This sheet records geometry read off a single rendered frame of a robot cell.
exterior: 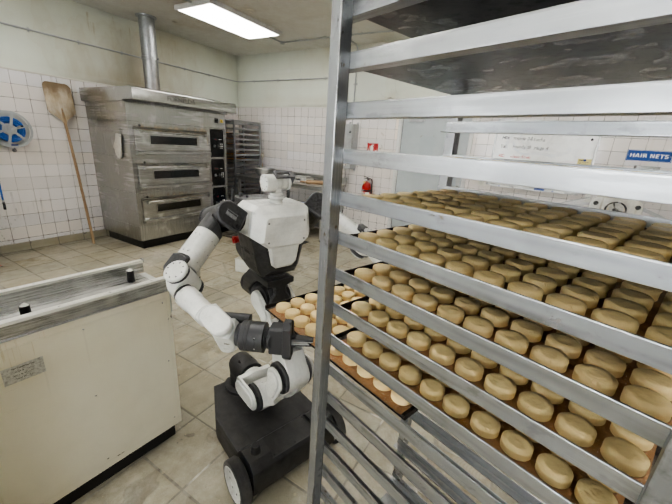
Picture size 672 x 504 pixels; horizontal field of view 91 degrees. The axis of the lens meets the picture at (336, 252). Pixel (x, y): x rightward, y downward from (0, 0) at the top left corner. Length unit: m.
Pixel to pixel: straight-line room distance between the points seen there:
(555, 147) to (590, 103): 4.62
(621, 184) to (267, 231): 1.06
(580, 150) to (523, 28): 4.60
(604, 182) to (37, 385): 1.70
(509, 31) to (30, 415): 1.76
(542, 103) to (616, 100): 0.07
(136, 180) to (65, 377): 3.62
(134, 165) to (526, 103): 4.75
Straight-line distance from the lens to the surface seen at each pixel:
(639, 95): 0.50
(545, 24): 0.55
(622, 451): 0.66
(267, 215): 1.29
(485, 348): 0.60
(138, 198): 5.06
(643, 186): 0.50
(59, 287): 1.87
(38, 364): 1.63
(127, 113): 4.99
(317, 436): 1.05
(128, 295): 1.65
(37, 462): 1.86
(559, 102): 0.52
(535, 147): 5.12
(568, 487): 0.72
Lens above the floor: 1.52
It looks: 18 degrees down
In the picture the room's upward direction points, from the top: 4 degrees clockwise
